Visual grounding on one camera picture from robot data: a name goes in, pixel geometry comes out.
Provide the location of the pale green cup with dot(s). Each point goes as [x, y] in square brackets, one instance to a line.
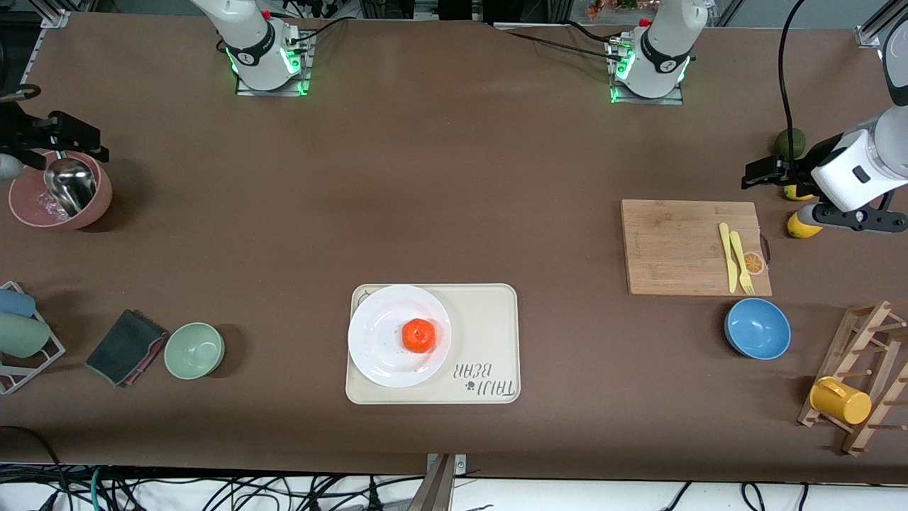
[21, 335]

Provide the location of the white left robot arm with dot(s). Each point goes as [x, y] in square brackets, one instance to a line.
[855, 167]

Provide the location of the metal table clamp bracket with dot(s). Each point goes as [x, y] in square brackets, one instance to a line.
[436, 490]

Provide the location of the yellow cup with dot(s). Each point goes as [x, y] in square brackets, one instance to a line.
[840, 401]

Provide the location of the beige bear print tray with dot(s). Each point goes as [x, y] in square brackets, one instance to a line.
[489, 333]

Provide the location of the light blue cup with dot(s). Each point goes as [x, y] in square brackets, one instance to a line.
[15, 303]

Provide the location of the pink bowl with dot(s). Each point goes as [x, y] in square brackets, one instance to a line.
[28, 206]

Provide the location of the wooden cutting board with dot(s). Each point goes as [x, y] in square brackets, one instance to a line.
[663, 248]

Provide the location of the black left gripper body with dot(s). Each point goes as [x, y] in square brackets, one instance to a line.
[809, 162]

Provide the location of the yellow lemon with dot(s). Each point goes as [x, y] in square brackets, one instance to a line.
[800, 228]
[796, 194]

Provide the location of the orange slice sticker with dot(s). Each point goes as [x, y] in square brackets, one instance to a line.
[756, 264]

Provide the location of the white round plate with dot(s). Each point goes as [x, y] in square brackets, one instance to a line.
[376, 341]

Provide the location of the pale green bowl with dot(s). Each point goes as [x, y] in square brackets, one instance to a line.
[194, 350]

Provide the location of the metal ladle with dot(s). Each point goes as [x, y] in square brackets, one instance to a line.
[71, 186]

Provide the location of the dark grey folded cloth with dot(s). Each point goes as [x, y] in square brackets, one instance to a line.
[122, 346]

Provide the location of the yellow plastic fork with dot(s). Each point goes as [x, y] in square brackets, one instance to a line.
[740, 255]

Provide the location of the wooden mug rack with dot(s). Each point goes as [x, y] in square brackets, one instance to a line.
[869, 333]

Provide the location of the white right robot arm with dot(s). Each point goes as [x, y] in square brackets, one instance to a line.
[252, 50]

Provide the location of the aluminium frame corner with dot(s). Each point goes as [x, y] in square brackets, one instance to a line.
[879, 25]
[55, 15]

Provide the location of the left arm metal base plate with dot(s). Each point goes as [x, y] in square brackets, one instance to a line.
[674, 98]

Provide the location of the orange mandarin fruit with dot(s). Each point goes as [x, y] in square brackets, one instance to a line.
[418, 336]

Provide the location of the dark green avocado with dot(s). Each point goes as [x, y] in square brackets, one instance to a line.
[789, 142]

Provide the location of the yellow plastic knife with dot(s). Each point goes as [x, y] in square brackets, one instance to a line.
[728, 259]

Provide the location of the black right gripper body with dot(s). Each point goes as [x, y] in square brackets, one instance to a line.
[23, 133]

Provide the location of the blue bowl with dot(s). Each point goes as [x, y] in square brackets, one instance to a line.
[757, 328]

